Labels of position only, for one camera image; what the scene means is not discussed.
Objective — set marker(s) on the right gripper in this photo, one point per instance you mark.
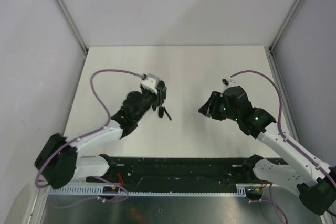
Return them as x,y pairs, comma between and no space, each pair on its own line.
213,104

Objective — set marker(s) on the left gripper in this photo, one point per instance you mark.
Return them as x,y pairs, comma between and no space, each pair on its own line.
159,94

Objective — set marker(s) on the black folding umbrella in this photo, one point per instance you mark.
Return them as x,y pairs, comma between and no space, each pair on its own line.
162,111

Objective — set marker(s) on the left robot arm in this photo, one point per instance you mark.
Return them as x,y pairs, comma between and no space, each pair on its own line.
62,158

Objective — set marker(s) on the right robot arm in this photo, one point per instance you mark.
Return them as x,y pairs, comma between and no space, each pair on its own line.
304,175

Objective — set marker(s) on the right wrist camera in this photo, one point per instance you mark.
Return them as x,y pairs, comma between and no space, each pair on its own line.
228,82

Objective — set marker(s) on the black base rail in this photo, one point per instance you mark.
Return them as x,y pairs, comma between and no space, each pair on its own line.
184,175

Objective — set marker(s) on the grey cable duct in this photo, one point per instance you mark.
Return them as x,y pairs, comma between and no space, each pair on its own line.
239,190

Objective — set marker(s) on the right aluminium frame post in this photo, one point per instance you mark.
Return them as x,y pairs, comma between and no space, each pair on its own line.
294,8

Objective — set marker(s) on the aluminium frame post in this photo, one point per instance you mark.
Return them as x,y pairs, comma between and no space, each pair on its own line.
71,25
294,8

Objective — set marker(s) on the left aluminium frame post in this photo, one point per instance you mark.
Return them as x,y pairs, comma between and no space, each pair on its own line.
71,25

